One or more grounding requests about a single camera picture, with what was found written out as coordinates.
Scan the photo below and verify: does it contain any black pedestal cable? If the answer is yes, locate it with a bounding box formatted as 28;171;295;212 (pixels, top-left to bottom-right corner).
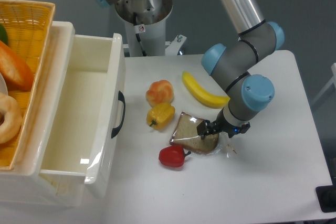
133;11;148;57

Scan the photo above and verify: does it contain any black device at edge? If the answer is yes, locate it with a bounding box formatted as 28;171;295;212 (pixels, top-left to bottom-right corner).
316;185;335;213

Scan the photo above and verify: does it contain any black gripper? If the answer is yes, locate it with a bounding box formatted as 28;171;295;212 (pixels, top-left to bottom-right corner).
196;120;250;140

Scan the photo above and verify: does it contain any yellow banana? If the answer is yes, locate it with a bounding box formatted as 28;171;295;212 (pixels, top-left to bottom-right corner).
182;71;230;109

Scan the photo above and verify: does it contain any white plastic drawer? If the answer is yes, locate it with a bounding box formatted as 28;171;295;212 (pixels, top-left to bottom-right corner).
40;33;125;198

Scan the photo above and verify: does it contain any beige bagel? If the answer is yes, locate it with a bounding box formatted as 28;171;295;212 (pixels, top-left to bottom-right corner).
1;93;23;144

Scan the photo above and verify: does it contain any yellow wicker basket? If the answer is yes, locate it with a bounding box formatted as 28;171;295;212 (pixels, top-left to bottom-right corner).
1;0;55;171

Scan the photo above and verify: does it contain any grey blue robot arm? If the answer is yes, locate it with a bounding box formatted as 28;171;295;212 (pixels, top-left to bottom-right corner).
96;0;285;137

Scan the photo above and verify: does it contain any red bell pepper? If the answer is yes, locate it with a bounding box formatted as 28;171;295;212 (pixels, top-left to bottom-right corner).
159;145;192;168

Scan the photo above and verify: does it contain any orange baguette loaf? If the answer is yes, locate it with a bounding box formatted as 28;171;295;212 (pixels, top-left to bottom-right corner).
1;41;34;91

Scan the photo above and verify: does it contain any black drawer handle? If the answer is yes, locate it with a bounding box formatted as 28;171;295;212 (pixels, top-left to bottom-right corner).
111;91;126;139

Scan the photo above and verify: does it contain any yellow bell pepper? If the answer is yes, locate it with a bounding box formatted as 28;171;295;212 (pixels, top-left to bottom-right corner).
146;102;175;131

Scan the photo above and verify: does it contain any green vegetable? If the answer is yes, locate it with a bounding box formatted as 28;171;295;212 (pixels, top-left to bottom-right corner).
0;24;8;45

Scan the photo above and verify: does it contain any toast slice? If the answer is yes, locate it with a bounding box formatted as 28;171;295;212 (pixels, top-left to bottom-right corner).
170;112;237;157

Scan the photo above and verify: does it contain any white frame at right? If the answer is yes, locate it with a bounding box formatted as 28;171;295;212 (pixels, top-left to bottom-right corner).
311;63;335;108

